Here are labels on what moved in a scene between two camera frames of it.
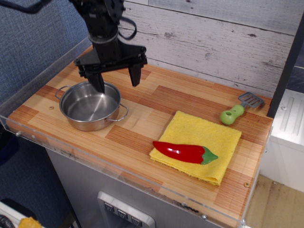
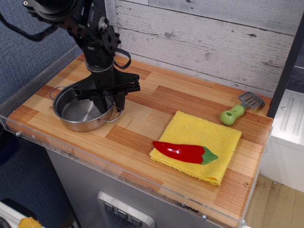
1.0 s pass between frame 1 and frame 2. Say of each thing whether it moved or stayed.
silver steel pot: moved
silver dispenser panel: stayed
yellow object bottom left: stayed
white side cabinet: stayed
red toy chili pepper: stayed
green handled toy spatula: stayed
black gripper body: moved
